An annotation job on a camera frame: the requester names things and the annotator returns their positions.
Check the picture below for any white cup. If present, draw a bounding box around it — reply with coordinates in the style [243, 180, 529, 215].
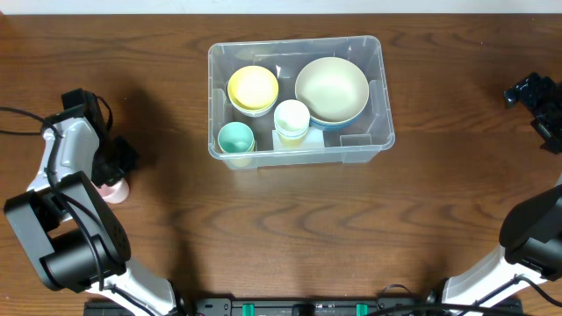
[274, 99, 310, 131]

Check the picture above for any mint green cup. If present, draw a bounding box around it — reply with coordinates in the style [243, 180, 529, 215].
[218, 122, 255, 154]

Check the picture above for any light blue cup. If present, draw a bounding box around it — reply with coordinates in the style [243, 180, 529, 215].
[275, 125, 309, 139]

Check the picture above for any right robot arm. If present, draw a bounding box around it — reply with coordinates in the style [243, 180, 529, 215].
[434, 72, 561, 315]

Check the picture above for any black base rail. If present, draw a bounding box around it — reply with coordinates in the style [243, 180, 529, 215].
[83, 297, 525, 316]

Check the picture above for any pink cup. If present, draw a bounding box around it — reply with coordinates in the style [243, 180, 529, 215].
[97, 178, 130, 204]

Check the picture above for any light grey small bowl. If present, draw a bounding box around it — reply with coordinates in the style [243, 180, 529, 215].
[230, 99, 276, 118]

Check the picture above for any clear plastic storage container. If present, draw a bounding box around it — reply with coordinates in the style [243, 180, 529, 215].
[207, 35, 396, 170]

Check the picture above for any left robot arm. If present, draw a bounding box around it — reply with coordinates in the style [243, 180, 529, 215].
[4, 89, 189, 315]

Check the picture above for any beige large bowl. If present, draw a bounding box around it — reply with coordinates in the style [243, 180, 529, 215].
[294, 57, 370, 126]

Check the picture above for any white label in container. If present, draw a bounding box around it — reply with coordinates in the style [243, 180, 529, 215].
[271, 127, 325, 151]

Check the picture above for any yellow small bowl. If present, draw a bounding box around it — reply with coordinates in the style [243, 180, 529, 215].
[227, 65, 279, 111]

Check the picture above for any white small bowl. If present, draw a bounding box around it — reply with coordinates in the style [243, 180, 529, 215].
[238, 107, 271, 118]

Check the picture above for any yellow cup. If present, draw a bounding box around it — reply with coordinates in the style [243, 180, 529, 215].
[277, 133, 306, 147]
[229, 157, 253, 169]

